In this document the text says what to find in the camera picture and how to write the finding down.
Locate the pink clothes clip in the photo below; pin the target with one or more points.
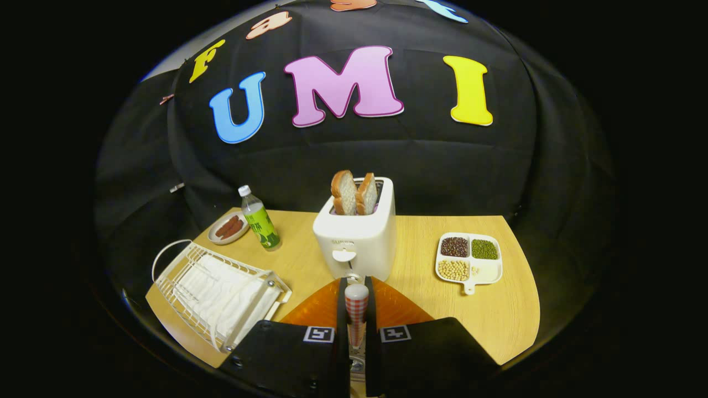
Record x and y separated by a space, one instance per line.
166 99

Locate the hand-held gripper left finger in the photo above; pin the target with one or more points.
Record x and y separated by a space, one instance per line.
343 359

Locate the white drip tray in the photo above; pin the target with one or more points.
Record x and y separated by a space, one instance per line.
221 293

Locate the white divided bean dish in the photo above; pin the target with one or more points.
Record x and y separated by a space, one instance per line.
489 272

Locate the white toaster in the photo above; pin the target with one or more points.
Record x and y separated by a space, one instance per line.
359 243

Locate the red meat piece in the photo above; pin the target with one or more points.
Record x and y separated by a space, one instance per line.
233 230
227 225

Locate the small white tag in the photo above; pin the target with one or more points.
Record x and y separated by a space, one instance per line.
177 188

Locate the small beige meat plate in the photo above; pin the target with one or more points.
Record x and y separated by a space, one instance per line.
213 236

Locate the green label drink bottle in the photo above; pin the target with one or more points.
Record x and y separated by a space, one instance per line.
261 224

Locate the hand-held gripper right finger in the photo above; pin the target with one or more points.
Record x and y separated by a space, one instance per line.
371 359

